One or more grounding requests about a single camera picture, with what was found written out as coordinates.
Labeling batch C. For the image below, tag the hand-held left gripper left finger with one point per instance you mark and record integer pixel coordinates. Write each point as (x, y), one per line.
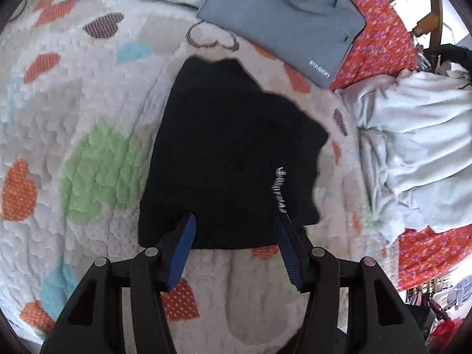
(180, 250)

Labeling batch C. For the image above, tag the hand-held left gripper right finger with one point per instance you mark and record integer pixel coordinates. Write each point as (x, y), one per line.
(289, 254)

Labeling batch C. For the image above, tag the black pants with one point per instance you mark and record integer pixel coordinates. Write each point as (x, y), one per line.
(221, 155)

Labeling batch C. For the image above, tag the red plastic item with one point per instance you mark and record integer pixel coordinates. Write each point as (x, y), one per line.
(442, 330)

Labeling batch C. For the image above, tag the pale blue cloth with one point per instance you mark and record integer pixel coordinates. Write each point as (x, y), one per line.
(459, 293)

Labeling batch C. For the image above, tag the heart-patterned quilt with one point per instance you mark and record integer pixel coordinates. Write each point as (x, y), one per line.
(92, 99)

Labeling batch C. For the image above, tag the white cloth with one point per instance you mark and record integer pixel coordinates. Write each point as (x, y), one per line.
(424, 136)

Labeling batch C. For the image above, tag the red floral cover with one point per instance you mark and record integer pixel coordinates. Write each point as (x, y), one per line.
(376, 44)

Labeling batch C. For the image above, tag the grey laptop bag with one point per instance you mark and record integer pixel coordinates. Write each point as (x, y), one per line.
(276, 18)

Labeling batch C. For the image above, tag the dark cloth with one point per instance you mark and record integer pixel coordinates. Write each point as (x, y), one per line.
(450, 55)

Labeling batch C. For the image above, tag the wooden chair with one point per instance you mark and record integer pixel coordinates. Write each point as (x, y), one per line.
(437, 7)

